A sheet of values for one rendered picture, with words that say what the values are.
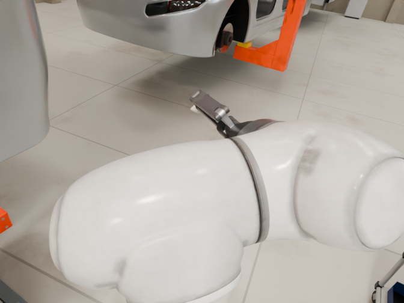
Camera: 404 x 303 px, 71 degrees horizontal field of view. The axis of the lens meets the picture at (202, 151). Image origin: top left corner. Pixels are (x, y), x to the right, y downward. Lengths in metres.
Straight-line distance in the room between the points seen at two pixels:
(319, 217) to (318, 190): 0.02
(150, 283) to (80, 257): 0.05
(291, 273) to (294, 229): 1.83
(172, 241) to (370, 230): 0.14
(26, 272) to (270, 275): 1.48
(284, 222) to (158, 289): 0.11
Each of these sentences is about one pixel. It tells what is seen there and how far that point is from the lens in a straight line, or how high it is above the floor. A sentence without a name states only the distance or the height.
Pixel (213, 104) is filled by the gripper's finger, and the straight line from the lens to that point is 0.46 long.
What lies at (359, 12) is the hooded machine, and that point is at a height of 0.25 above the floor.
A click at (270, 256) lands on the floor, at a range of 2.11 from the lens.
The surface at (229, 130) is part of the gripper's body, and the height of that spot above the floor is 1.43.
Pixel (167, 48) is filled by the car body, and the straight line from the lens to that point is 2.92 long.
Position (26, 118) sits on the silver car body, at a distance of 1.57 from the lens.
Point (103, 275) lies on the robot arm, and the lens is 0.23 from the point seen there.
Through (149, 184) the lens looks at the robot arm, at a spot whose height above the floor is 1.51.
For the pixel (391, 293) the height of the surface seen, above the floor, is 0.20.
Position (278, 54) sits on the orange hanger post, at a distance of 3.68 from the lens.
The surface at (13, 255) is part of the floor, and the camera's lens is 2.18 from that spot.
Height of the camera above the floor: 1.65
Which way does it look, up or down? 36 degrees down
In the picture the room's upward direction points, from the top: 8 degrees clockwise
